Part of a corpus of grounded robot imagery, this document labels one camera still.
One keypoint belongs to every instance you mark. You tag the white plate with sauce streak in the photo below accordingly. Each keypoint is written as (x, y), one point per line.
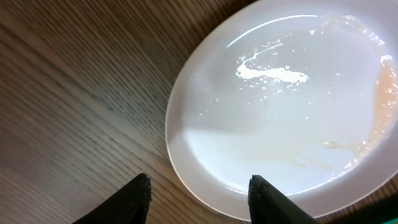
(303, 93)

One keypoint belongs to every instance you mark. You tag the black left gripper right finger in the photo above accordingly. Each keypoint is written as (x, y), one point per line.
(267, 205)

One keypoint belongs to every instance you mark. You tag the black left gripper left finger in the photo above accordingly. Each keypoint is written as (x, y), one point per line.
(129, 205)

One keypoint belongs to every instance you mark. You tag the teal plastic tray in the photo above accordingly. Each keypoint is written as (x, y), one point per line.
(382, 212)

